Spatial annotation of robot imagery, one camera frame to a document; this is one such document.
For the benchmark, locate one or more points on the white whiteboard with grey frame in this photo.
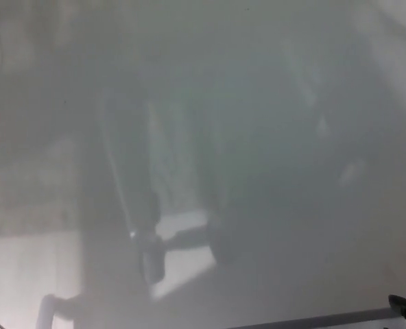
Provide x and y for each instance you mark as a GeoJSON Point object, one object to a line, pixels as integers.
{"type": "Point", "coordinates": [203, 137]}

